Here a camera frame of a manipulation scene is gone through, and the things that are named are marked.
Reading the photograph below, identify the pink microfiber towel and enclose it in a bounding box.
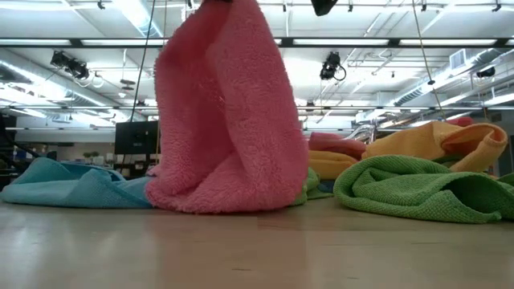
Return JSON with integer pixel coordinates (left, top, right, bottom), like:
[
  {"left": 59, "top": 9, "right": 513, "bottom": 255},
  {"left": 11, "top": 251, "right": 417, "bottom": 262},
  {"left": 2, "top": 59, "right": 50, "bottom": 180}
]
[
  {"left": 145, "top": 0, "right": 310, "bottom": 214},
  {"left": 308, "top": 132, "right": 367, "bottom": 161}
]

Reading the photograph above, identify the orange microfiber towel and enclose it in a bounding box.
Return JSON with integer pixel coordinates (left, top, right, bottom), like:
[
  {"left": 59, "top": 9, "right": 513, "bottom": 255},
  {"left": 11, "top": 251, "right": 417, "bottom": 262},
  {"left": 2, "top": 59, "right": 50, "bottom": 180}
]
[
  {"left": 308, "top": 150, "right": 358, "bottom": 181},
  {"left": 361, "top": 120, "right": 509, "bottom": 173}
]

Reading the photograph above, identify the green microfiber towel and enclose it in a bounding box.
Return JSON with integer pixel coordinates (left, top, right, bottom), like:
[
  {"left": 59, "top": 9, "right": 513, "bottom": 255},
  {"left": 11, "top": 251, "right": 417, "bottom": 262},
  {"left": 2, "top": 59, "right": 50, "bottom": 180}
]
[
  {"left": 291, "top": 167, "right": 334, "bottom": 208},
  {"left": 332, "top": 155, "right": 514, "bottom": 225}
]

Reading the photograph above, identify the white ceiling vent unit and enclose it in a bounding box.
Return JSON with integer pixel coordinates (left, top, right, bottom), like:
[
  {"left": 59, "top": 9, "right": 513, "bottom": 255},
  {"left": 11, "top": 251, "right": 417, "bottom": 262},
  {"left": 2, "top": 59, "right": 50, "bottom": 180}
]
[{"left": 448, "top": 47, "right": 475, "bottom": 71}]

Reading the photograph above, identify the black monitor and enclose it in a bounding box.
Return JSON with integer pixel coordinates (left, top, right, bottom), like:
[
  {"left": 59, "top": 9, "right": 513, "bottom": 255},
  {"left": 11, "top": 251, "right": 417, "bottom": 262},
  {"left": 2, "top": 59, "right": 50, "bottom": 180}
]
[{"left": 114, "top": 120, "right": 161, "bottom": 156}]

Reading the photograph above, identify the thin hanging cable with knob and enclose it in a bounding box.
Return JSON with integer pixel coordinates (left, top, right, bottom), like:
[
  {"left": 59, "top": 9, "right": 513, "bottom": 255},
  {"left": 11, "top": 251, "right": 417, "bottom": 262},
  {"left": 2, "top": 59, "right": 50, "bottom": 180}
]
[{"left": 411, "top": 0, "right": 447, "bottom": 120}]

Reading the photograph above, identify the black overhead frame beam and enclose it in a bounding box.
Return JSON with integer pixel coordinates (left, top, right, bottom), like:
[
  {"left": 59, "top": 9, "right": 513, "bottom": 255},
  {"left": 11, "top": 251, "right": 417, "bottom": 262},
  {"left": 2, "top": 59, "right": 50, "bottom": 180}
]
[{"left": 0, "top": 37, "right": 514, "bottom": 49}]

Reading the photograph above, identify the black hanging cable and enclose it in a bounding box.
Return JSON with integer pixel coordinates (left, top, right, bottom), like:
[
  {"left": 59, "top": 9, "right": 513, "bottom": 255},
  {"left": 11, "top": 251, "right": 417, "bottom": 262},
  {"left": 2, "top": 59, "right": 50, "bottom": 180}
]
[{"left": 128, "top": 0, "right": 157, "bottom": 124}]

